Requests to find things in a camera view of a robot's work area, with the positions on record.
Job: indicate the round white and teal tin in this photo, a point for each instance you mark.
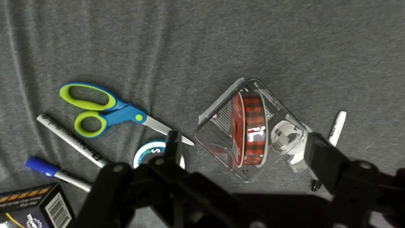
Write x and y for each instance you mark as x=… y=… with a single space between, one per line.
x=148 y=150

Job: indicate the clear plastic case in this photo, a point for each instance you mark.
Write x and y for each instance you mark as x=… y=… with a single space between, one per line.
x=250 y=129

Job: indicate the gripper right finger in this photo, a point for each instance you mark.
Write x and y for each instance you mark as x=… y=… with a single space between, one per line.
x=345 y=177

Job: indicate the white marker with blue cap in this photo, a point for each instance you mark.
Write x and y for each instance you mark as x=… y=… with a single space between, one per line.
x=52 y=171

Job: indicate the clear tape roll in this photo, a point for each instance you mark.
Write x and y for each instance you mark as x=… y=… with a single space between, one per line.
x=286 y=136

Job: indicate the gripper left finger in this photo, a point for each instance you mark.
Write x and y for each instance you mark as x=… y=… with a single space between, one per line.
x=164 y=180

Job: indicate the white marker with black print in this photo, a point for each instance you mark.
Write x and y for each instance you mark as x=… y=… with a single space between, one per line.
x=71 y=140

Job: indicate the blue and green scissors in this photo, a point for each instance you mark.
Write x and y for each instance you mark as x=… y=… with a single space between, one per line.
x=121 y=114

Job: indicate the orange plaid ribbon spool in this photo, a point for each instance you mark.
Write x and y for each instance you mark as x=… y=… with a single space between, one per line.
x=250 y=129

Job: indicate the black cardboard box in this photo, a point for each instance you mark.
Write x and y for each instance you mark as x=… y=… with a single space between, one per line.
x=31 y=207

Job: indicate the white marker with black cap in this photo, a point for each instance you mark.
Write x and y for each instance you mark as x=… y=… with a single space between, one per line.
x=337 y=126

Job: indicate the grey cloth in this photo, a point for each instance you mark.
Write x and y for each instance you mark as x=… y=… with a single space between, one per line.
x=202 y=41

